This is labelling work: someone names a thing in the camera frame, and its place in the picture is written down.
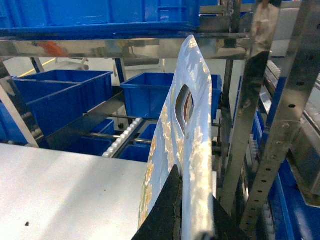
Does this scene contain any blue bin on rack centre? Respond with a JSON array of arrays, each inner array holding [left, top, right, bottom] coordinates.
[[120, 72, 223, 126]]

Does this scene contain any flower gift bag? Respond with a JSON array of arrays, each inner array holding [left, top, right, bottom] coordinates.
[[139, 35, 215, 240]]

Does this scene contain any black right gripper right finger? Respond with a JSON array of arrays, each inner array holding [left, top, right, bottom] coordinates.
[[211, 195, 250, 240]]

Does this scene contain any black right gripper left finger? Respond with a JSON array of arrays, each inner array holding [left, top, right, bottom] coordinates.
[[133, 164, 183, 240]]

